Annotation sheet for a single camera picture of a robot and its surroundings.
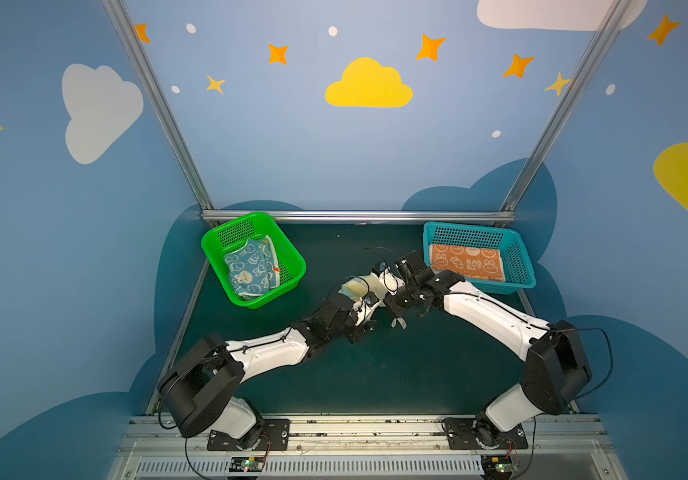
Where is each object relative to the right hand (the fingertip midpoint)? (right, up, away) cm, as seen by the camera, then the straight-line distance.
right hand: (389, 297), depth 86 cm
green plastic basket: (-57, +19, +26) cm, 65 cm away
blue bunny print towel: (-45, +7, +18) cm, 49 cm away
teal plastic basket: (+47, +5, +14) cm, 49 cm away
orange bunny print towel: (+37, +9, +21) cm, 44 cm away
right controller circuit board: (+24, -39, -15) cm, 48 cm away
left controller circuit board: (-37, -38, -16) cm, 55 cm away
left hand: (-5, -5, -2) cm, 7 cm away
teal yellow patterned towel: (-9, +2, +12) cm, 15 cm away
